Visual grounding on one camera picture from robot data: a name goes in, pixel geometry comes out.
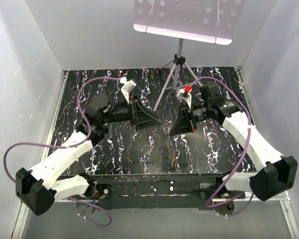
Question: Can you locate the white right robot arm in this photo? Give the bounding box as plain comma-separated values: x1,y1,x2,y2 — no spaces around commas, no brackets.
169,83,298,201

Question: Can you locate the lilac music stand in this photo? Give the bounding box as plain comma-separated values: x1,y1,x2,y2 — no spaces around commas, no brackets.
133,0,246,97

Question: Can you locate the black front mounting bar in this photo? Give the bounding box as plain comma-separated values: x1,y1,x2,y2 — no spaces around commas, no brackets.
91,173,221,210

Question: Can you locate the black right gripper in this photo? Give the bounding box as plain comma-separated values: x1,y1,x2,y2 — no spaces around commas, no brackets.
168,103,211,136

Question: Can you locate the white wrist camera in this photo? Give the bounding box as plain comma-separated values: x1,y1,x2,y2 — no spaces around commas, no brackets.
120,77,137,104
175,86,192,109

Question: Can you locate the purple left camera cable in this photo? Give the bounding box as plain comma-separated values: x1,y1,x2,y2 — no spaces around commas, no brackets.
3,76,124,227

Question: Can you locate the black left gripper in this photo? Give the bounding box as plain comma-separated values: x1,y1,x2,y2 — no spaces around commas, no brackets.
102,95,161,130

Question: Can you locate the round metal keyring disc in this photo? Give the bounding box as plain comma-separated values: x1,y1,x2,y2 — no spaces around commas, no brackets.
163,125,176,168

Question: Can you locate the aluminium frame rail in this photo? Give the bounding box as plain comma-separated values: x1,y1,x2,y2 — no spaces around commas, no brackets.
13,200,299,239

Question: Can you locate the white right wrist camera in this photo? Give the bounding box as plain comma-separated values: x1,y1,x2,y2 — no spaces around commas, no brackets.
175,86,192,109

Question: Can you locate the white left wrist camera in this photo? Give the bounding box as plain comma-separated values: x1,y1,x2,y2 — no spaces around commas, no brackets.
120,77,137,104

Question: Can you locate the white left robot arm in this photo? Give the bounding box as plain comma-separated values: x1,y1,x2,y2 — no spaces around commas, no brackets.
15,94,160,216

